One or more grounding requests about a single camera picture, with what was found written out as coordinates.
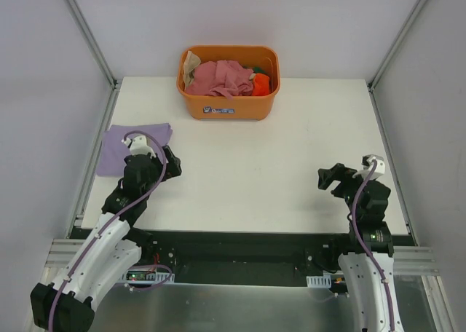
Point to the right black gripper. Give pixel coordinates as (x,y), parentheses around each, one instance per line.
(342,179)

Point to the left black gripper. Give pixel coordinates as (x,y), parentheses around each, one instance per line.
(167,161)

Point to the pink t shirt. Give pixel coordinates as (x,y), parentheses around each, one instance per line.
(225,78)

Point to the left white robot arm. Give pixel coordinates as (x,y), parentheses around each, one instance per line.
(110,251)

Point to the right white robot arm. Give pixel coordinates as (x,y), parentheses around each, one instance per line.
(367,270)

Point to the folded purple t shirt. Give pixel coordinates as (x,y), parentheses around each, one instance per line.
(111,161)

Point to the beige t shirt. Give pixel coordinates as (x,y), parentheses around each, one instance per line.
(189,66)

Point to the orange t shirt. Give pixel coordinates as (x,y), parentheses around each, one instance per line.
(261,85)

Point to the green t shirt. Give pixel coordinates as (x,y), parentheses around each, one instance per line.
(256,70)

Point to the orange plastic laundry bin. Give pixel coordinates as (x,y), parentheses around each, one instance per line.
(239,107)

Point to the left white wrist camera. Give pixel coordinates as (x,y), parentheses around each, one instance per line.
(139,146)

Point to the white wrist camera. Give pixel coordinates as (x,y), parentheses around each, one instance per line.
(373,167)
(139,146)

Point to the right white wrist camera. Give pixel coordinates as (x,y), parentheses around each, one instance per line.
(373,167)

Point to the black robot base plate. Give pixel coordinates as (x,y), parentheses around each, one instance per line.
(263,259)

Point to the right white cable duct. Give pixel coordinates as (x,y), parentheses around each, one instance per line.
(323,281)

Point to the white cable duct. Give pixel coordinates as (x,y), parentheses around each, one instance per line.
(323,281)
(147,277)

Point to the left white cable duct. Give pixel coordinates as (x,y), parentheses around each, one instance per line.
(147,277)

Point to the aluminium front frame rail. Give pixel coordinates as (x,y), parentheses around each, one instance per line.
(408,260)

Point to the left aluminium frame post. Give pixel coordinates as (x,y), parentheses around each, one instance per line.
(91,42)

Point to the aluminium frame post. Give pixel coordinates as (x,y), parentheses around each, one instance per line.
(396,44)
(91,42)

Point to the right aluminium frame post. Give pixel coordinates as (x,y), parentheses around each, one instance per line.
(396,44)

